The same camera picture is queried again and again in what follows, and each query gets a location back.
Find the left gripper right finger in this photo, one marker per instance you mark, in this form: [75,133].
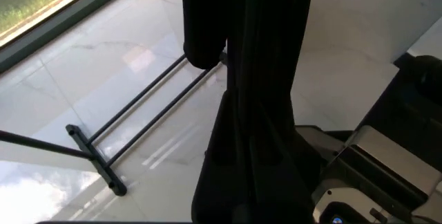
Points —
[276,196]

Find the black garment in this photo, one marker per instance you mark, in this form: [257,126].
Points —
[262,44]

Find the black clothes rack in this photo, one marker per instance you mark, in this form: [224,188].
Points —
[95,158]

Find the window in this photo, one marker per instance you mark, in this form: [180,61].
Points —
[34,9]

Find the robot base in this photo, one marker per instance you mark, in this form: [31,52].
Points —
[380,155]

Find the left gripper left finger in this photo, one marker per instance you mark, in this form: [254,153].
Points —
[214,189]

